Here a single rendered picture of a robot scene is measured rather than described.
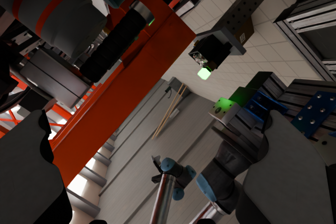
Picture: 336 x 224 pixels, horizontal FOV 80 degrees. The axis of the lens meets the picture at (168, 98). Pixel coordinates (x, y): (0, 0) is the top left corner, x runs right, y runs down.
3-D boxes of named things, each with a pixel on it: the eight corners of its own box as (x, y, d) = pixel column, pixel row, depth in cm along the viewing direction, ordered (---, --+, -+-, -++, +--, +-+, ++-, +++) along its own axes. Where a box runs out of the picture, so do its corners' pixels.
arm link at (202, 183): (223, 172, 79) (200, 198, 79) (241, 185, 85) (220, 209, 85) (207, 155, 90) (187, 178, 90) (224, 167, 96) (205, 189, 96)
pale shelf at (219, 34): (224, 25, 92) (220, 30, 92) (247, 50, 97) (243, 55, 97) (193, 34, 133) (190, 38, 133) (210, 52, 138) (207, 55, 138)
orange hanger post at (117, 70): (139, 41, 276) (23, 176, 278) (150, 51, 281) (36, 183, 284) (138, 42, 294) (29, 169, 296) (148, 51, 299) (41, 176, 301)
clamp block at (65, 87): (38, 46, 29) (14, 74, 29) (91, 86, 32) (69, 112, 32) (50, 48, 34) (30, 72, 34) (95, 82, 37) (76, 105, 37)
